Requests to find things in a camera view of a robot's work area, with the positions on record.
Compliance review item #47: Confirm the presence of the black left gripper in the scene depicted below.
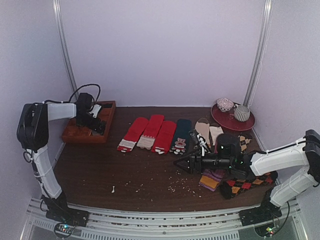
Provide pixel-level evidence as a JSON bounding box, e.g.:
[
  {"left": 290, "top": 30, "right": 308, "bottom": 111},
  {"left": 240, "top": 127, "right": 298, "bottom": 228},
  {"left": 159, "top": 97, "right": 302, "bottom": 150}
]
[{"left": 77, "top": 112, "right": 106, "bottom": 133}]

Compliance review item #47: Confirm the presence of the wooden compartment tray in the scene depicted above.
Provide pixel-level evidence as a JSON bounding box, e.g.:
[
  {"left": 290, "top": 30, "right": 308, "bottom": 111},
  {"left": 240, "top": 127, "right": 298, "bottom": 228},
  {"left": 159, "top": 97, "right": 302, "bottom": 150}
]
[{"left": 61, "top": 100, "right": 116, "bottom": 144}]

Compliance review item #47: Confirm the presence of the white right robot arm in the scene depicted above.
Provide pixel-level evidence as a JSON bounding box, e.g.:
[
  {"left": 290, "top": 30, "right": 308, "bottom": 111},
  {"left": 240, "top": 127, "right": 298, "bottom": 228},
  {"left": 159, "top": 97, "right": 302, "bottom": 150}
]
[{"left": 174, "top": 129, "right": 320, "bottom": 221}]

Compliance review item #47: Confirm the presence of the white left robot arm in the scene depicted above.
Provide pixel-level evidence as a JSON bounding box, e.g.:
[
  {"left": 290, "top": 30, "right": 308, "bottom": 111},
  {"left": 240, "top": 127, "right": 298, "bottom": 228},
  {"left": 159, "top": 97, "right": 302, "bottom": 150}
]
[{"left": 16, "top": 93, "right": 106, "bottom": 222}]

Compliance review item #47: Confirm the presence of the dark green monkey sock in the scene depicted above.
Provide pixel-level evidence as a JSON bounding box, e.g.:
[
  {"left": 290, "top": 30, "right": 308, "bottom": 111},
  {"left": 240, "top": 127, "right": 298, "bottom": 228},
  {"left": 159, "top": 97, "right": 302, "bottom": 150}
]
[{"left": 169, "top": 118, "right": 192, "bottom": 155}]

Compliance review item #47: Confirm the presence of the orange purple striped sock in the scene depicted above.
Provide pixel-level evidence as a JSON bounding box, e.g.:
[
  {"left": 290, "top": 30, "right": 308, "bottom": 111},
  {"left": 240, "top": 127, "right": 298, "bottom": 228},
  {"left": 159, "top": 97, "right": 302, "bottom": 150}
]
[{"left": 198, "top": 169, "right": 226, "bottom": 192}]

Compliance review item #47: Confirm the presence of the red sock spotted cuff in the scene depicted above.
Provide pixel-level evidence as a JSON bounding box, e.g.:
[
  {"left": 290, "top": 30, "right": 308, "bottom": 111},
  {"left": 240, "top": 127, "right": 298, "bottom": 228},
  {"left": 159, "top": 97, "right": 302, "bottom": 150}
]
[{"left": 151, "top": 120, "right": 177, "bottom": 155}]

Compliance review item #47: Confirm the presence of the beige brown striped sock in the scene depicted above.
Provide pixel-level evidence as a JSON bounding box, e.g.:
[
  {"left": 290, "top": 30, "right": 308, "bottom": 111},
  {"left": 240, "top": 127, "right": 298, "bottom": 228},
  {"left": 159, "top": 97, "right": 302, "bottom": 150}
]
[{"left": 194, "top": 117, "right": 212, "bottom": 151}]

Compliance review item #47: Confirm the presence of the cream short sock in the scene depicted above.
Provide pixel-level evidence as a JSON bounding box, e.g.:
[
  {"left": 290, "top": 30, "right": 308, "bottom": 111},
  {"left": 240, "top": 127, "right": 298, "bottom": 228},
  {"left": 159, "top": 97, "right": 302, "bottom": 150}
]
[{"left": 209, "top": 125, "right": 224, "bottom": 146}]

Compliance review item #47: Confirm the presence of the red sock beige cuff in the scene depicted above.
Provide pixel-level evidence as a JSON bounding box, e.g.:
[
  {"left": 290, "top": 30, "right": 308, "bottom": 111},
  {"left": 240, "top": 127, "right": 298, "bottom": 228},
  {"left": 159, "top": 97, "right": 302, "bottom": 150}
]
[{"left": 136, "top": 114, "right": 165, "bottom": 150}]

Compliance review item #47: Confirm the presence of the red orange argyle sock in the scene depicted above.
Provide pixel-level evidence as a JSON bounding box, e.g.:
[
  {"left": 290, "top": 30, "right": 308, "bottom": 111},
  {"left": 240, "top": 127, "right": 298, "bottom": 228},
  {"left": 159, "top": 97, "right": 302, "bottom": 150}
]
[{"left": 219, "top": 171, "right": 278, "bottom": 200}]

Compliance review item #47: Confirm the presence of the red sock white cuff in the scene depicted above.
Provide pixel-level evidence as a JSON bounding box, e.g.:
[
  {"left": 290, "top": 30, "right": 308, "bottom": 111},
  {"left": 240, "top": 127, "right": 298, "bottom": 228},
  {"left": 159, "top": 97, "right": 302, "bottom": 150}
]
[{"left": 117, "top": 117, "right": 149, "bottom": 153}]

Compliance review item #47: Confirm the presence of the red round plate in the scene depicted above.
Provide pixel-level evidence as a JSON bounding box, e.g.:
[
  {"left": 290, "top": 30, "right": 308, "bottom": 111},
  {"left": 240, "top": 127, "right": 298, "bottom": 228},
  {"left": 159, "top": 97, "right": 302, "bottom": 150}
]
[{"left": 210, "top": 104, "right": 256, "bottom": 132}]

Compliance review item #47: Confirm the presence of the brown argyle sock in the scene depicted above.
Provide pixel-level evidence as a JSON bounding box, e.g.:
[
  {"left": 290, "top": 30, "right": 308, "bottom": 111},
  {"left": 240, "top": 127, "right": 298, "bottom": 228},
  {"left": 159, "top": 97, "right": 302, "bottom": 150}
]
[{"left": 238, "top": 133, "right": 253, "bottom": 154}]

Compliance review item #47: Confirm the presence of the white patterned bowl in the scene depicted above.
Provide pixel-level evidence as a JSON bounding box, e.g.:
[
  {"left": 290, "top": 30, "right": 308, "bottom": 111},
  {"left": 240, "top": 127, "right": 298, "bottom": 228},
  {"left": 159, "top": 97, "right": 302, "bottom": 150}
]
[{"left": 216, "top": 98, "right": 234, "bottom": 112}]

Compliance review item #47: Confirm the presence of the grey striped mug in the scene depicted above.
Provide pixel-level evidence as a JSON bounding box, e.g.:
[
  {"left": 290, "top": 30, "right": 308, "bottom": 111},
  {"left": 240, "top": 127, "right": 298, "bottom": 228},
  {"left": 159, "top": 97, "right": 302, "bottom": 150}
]
[{"left": 234, "top": 105, "right": 251, "bottom": 122}]

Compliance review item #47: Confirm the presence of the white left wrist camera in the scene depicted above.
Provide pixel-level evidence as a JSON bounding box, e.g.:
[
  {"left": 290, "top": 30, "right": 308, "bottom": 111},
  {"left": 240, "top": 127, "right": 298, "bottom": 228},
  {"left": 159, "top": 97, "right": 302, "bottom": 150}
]
[{"left": 89, "top": 104, "right": 102, "bottom": 118}]

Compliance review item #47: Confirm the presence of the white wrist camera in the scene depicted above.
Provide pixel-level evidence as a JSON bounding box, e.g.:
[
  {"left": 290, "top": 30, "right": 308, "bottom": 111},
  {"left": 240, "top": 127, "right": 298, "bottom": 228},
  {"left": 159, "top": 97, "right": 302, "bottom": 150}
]
[
  {"left": 89, "top": 104, "right": 102, "bottom": 118},
  {"left": 189, "top": 129, "right": 212, "bottom": 157}
]

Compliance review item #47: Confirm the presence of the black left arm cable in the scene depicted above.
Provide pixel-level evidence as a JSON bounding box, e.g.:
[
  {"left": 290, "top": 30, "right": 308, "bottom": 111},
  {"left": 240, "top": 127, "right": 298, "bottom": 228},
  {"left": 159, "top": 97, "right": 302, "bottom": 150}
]
[{"left": 67, "top": 83, "right": 101, "bottom": 105}]

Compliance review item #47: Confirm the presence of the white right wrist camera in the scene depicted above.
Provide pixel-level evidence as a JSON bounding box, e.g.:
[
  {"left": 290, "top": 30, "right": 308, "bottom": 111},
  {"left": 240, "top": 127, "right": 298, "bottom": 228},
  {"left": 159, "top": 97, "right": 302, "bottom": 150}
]
[{"left": 189, "top": 129, "right": 212, "bottom": 157}]

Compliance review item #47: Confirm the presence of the left aluminium frame post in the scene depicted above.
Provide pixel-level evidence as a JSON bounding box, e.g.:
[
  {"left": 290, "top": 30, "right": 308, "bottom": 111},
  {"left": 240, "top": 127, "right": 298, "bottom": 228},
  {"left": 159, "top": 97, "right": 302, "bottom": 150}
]
[{"left": 52, "top": 0, "right": 79, "bottom": 100}]

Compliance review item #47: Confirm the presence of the aluminium frame post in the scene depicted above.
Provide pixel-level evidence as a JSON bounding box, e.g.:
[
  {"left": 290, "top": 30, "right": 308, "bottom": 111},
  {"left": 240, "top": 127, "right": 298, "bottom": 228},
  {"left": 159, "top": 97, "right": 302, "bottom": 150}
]
[
  {"left": 52, "top": 0, "right": 79, "bottom": 100},
  {"left": 243, "top": 0, "right": 274, "bottom": 107}
]

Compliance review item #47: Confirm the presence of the right aluminium frame post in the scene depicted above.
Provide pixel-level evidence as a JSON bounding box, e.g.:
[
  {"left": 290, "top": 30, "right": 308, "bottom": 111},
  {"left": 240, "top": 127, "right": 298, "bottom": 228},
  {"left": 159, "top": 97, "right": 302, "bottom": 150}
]
[{"left": 243, "top": 0, "right": 274, "bottom": 107}]

